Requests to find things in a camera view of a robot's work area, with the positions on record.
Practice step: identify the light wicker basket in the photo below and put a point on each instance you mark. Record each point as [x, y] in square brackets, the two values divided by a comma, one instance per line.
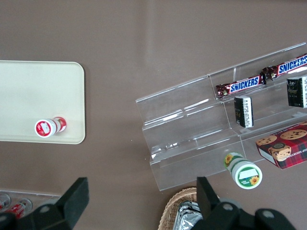
[177, 198]

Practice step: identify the red lidded yogurt cup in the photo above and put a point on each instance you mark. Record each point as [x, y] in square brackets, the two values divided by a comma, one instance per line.
[44, 128]

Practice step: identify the clear acrylic stepped display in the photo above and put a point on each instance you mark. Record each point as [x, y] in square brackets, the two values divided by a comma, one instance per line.
[187, 134]

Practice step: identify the stacked foil containers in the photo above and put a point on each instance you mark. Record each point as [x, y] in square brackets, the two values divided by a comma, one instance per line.
[187, 216]

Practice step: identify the red tartan cookie box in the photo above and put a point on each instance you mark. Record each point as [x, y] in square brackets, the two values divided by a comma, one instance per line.
[285, 146]

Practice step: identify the small black snack box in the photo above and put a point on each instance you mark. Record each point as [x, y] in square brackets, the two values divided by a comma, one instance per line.
[296, 92]
[243, 112]

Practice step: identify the beige plastic tray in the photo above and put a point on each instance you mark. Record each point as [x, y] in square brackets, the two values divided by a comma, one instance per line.
[36, 95]

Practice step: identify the green sunflower yogurt cup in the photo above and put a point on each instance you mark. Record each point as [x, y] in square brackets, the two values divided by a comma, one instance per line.
[247, 176]

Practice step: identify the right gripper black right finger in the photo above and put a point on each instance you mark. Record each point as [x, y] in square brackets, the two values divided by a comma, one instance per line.
[208, 206]

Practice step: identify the clear acrylic bottle rack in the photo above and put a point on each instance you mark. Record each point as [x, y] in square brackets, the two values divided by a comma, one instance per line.
[48, 197]

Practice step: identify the Snickers chocolate bar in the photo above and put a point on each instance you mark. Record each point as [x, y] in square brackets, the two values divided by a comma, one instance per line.
[243, 85]
[291, 67]

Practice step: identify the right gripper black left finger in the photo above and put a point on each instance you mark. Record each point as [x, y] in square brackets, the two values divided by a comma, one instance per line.
[72, 206]

